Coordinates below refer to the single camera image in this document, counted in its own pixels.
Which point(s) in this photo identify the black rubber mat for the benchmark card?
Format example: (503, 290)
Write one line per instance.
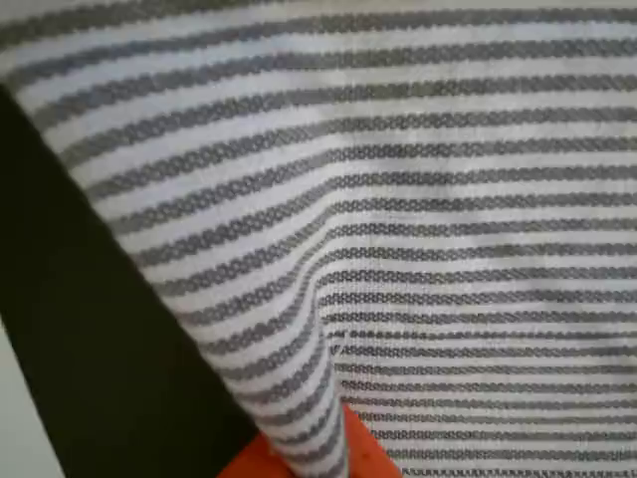
(99, 323)

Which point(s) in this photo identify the striped grey-white cloth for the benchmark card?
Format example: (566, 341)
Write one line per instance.
(398, 199)

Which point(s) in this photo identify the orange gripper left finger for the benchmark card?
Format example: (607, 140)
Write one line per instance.
(259, 463)

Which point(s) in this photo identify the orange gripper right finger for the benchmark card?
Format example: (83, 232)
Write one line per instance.
(368, 448)

